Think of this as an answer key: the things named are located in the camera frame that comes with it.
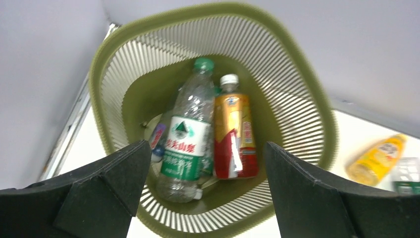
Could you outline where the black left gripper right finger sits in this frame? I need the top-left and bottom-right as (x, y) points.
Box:
(264, 142), (420, 238)

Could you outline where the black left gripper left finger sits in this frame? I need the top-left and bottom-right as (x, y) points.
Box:
(0, 140), (151, 238)

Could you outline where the small clear water bottle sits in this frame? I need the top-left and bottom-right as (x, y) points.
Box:
(149, 110), (173, 163)

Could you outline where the red gold drink bottle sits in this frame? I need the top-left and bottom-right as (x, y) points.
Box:
(214, 74), (259, 179)

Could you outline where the green label Nongfu water bottle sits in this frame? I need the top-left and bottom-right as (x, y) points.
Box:
(157, 58), (215, 203)

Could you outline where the yellow juice bottle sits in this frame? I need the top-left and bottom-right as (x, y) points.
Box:
(346, 134), (407, 186)

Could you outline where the dark green label bottle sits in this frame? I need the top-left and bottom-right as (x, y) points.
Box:
(391, 157), (420, 195)

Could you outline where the aluminium frame rail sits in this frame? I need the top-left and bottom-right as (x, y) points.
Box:
(38, 22), (120, 181)

